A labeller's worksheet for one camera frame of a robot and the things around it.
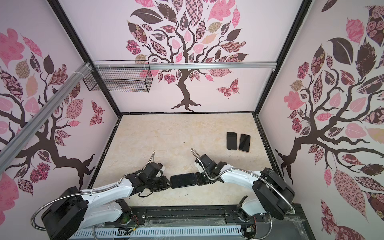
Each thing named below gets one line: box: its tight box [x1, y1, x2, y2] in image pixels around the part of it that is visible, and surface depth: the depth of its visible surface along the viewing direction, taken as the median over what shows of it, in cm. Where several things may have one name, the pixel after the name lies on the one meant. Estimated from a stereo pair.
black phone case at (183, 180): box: [170, 173, 196, 189], surface depth 87 cm
